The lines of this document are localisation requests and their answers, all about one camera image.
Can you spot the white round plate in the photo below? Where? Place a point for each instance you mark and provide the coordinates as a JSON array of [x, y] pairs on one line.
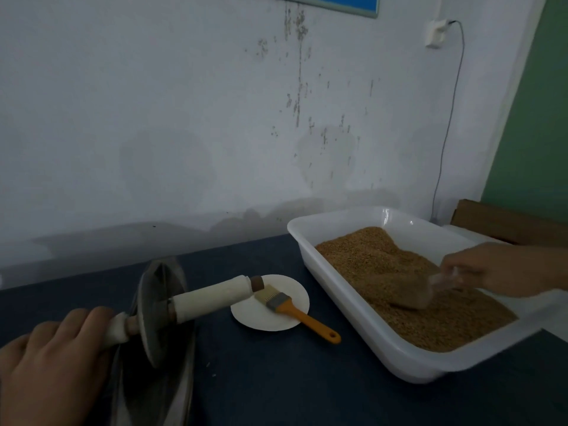
[[257, 316]]

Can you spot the white plastic tray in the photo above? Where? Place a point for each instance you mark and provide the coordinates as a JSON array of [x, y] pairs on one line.
[[390, 350]]

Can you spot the white wall socket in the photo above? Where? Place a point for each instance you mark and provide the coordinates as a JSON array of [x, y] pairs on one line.
[[436, 33]]

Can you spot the brown cardboard box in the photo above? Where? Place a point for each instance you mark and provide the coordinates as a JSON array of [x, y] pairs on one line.
[[510, 224]]

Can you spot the clear plastic scoop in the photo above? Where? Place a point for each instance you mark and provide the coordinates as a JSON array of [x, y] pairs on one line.
[[417, 293]]

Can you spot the dark blue tablecloth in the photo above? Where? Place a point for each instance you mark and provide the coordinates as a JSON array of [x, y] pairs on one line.
[[293, 386]]

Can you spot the person's left hand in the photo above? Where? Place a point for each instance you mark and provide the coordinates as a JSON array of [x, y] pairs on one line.
[[49, 372]]

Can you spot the person's right hand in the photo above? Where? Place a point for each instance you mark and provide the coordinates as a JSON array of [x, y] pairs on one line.
[[497, 269]]

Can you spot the boat-shaped metal grinding trough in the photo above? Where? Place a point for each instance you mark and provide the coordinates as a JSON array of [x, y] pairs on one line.
[[155, 399]]

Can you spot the blue wall poster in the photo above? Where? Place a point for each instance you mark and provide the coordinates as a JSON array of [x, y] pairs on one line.
[[342, 2]]

